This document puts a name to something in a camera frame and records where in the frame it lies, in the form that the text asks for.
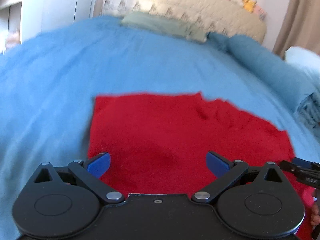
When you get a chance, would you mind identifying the green flat pillow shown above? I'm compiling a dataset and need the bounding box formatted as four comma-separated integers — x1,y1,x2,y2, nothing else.
120,11,207,43

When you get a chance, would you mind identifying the blue bed sheet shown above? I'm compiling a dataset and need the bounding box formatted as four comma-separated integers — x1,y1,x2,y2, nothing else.
1,16,319,239

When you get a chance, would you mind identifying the beige curtain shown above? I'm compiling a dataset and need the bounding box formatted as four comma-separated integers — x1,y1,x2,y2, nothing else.
273,0,319,57

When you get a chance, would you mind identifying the folded blue duvet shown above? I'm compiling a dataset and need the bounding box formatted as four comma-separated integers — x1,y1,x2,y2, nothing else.
207,33,319,137

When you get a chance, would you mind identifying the white grey wardrobe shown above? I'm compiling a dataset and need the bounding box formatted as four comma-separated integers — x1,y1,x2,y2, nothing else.
20,0,95,42

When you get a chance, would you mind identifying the white shelf desk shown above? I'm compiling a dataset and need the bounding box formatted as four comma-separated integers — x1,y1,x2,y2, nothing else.
1,0,23,54

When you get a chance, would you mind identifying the beige quilted headboard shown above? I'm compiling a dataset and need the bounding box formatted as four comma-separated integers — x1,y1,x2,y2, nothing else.
101,0,267,43

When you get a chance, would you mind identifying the person's right hand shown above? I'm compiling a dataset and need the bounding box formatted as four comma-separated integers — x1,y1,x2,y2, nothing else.
311,202,320,226

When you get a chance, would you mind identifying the red knit sweater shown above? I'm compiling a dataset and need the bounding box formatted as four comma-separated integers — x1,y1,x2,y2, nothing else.
87,92,316,240

